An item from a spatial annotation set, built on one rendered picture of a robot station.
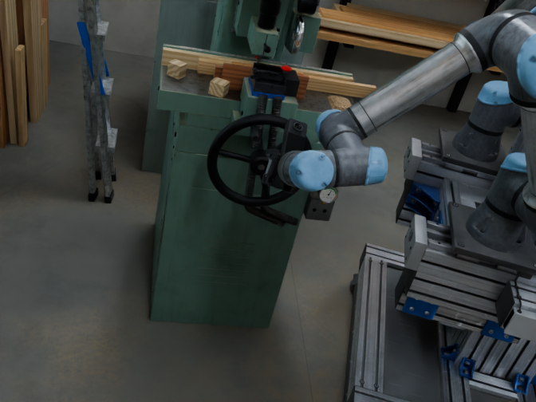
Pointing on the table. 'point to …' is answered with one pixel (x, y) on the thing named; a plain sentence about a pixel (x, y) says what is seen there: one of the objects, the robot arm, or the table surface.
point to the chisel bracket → (260, 35)
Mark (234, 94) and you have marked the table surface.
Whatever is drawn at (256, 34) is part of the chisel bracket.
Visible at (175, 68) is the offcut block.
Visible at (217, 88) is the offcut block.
